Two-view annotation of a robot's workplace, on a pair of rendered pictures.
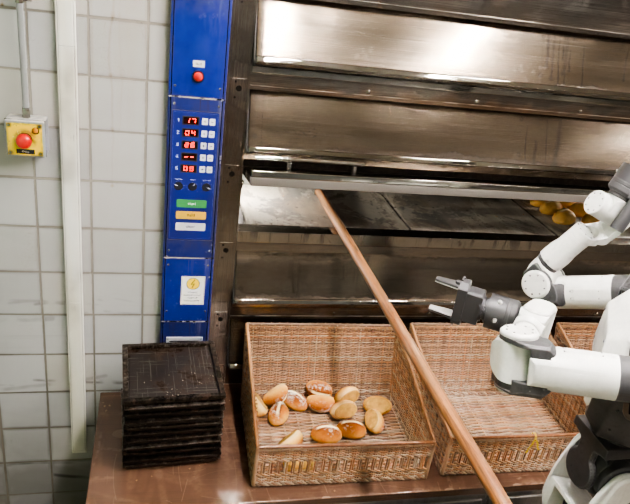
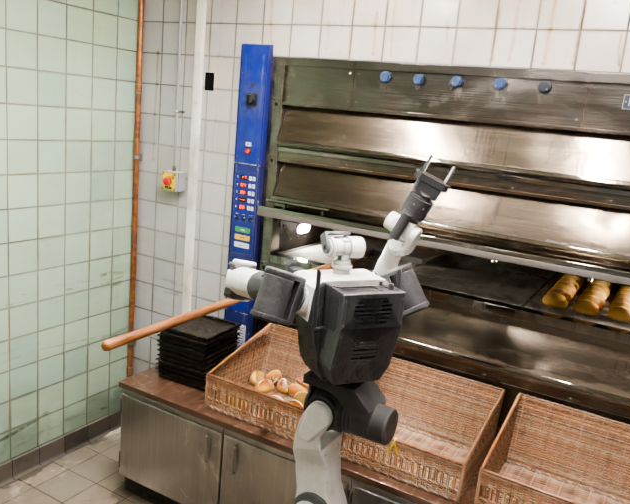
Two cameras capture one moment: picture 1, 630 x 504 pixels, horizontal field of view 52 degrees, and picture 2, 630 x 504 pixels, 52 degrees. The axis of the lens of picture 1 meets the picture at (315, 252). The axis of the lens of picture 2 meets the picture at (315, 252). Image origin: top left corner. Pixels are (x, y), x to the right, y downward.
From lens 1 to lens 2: 203 cm
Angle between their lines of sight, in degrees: 44
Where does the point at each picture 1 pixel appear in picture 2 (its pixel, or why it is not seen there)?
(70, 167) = (190, 201)
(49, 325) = (176, 298)
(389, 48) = (356, 136)
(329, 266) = not seen: hidden behind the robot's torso
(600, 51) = (525, 139)
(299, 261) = not seen: hidden behind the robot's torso
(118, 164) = (213, 202)
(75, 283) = (187, 272)
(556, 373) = (230, 276)
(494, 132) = (440, 201)
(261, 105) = (285, 172)
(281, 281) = not seen: hidden behind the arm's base
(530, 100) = (465, 176)
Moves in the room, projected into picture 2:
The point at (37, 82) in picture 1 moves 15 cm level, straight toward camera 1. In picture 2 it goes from (183, 154) to (167, 155)
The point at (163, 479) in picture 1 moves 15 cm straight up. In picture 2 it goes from (168, 386) to (169, 355)
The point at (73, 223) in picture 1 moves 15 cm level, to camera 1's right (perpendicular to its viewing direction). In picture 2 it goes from (189, 234) to (206, 240)
